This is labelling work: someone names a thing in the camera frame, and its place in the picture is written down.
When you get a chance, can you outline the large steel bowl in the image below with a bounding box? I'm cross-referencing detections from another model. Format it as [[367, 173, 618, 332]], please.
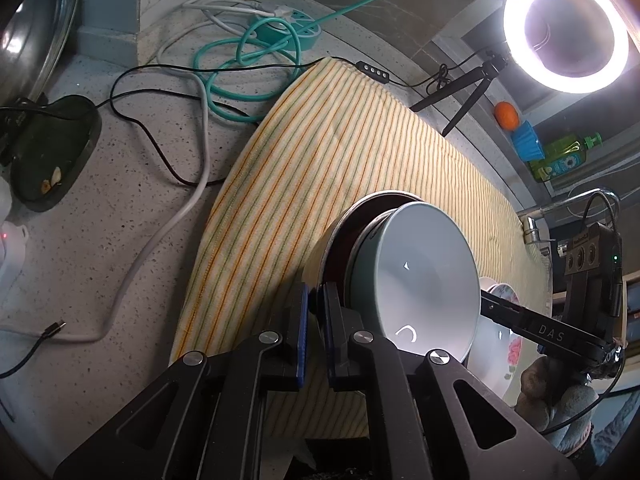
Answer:
[[301, 190, 421, 331]]

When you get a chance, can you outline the orange tangerine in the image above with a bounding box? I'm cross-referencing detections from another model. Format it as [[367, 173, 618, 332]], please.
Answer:
[[494, 101, 521, 132]]

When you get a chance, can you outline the yellow striped cloth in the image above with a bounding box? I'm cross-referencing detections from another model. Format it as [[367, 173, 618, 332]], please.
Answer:
[[170, 57, 553, 441]]

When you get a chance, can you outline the pink rose deep plate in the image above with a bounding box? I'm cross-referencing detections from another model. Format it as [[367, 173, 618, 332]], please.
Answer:
[[470, 277, 528, 401]]

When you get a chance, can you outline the light blue ceramic bowl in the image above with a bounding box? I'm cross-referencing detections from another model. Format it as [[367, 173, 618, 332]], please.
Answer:
[[345, 201, 482, 367]]

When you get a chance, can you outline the black cable with remote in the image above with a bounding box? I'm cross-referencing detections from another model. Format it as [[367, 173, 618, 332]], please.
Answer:
[[97, 55, 451, 186]]

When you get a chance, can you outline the black USB cable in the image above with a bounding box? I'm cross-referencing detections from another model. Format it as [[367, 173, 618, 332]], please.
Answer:
[[0, 319, 66, 378]]

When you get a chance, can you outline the person's right hand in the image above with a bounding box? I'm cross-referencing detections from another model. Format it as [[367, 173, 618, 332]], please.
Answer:
[[516, 355, 601, 457]]

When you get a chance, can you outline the teal cable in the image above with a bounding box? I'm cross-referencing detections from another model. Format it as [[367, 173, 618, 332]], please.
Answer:
[[192, 0, 443, 123]]

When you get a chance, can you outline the teal round power strip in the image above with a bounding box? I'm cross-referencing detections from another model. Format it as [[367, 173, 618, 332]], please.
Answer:
[[248, 7, 322, 51]]

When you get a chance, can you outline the white power strip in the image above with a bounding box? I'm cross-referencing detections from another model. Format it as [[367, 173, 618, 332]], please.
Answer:
[[0, 180, 28, 301]]

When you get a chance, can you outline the red steel bowl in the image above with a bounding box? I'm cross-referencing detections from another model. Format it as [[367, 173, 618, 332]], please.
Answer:
[[340, 194, 418, 301]]

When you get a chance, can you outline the black mini tripod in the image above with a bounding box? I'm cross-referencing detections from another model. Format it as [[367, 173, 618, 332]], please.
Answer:
[[410, 52, 511, 137]]

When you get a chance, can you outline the blue ribbed cup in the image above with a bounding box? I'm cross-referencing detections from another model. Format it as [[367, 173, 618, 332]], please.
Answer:
[[511, 121, 545, 162]]

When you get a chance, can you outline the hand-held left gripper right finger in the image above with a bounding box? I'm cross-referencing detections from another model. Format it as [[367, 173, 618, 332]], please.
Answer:
[[321, 281, 581, 480]]

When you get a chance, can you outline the steel faucet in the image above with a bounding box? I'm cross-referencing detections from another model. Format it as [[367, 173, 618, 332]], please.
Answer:
[[517, 187, 621, 246]]

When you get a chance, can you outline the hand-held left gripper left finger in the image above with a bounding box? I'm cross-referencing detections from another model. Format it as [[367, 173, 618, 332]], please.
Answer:
[[52, 282, 311, 480]]

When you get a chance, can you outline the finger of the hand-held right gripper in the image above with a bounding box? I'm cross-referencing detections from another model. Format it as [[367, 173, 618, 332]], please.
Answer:
[[480, 287, 527, 336]]

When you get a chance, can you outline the steel pot lid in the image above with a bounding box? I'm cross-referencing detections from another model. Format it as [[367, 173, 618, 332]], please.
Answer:
[[0, 0, 83, 106]]

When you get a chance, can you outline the dark green dish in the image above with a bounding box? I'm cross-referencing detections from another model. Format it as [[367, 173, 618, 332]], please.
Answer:
[[10, 95, 103, 212]]

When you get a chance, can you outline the green dish soap bottle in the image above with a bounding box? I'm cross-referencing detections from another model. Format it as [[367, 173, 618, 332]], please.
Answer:
[[530, 132, 603, 183]]

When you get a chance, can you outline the white cable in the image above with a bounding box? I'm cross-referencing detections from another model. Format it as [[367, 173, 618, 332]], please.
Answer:
[[0, 0, 286, 343]]

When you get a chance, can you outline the white ring light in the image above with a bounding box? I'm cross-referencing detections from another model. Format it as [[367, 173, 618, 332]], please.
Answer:
[[502, 0, 630, 93]]

